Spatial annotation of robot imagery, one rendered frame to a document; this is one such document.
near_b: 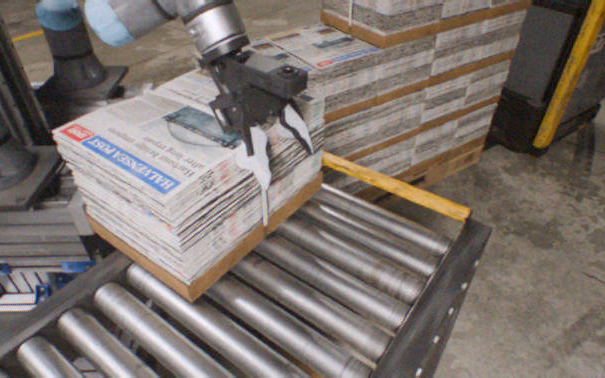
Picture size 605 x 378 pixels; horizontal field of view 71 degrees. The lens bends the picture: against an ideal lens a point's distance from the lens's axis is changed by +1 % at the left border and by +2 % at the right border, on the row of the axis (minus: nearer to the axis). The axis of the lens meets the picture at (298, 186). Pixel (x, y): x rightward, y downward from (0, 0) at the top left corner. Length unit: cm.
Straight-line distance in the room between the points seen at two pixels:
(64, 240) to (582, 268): 193
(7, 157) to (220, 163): 58
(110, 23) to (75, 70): 80
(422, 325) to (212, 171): 40
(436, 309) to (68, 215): 79
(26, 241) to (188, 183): 65
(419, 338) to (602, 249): 169
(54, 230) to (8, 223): 10
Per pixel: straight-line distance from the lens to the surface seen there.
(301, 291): 73
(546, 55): 273
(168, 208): 58
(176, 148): 66
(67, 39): 143
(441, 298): 76
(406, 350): 69
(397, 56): 168
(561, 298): 201
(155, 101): 83
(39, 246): 118
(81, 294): 82
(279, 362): 67
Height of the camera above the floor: 138
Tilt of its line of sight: 39 degrees down
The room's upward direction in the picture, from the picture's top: straight up
